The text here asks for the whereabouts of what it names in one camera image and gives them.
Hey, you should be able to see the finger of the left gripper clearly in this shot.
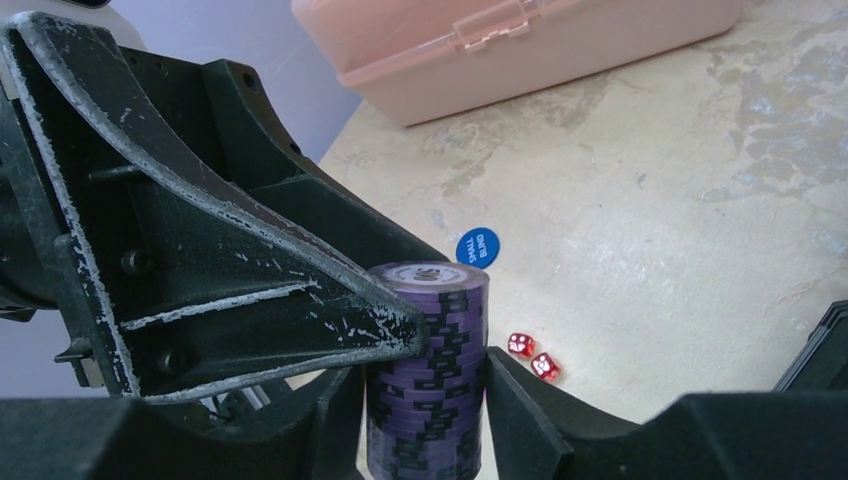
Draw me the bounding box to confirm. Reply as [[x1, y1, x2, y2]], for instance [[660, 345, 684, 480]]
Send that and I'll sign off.
[[0, 11, 429, 405]]

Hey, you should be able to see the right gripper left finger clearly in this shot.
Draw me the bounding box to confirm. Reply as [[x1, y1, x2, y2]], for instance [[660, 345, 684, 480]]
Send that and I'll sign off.
[[1, 367, 363, 479]]

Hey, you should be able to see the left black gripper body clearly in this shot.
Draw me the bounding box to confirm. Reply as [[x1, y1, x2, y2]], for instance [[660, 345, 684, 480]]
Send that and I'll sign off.
[[0, 46, 452, 399]]

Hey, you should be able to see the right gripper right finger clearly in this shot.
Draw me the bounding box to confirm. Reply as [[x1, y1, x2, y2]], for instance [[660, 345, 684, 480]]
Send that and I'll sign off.
[[486, 347, 847, 479]]

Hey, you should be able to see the purple poker chip stack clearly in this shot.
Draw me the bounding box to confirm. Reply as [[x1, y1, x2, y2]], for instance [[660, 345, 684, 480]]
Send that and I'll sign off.
[[366, 262, 490, 479]]

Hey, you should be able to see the blue small blind button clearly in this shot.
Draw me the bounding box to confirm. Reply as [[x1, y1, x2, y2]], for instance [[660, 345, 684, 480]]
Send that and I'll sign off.
[[455, 227, 501, 270]]

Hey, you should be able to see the right red die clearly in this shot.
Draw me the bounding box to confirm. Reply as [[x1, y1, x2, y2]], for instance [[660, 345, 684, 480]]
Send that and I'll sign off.
[[530, 352, 562, 383]]

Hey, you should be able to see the red die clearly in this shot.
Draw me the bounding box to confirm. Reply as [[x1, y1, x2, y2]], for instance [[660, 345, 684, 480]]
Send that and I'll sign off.
[[530, 352, 562, 383], [507, 332, 536, 360]]

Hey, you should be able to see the left red die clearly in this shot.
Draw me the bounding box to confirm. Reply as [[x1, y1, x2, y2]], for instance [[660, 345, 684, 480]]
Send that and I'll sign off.
[[507, 332, 536, 360]]

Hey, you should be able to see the pink plastic storage box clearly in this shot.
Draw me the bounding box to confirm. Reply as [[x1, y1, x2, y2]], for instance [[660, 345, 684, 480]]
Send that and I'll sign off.
[[291, 0, 742, 126]]

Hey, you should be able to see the black foam-lined carry case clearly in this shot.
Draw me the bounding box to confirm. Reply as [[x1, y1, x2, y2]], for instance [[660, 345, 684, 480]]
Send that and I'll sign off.
[[774, 300, 847, 392]]

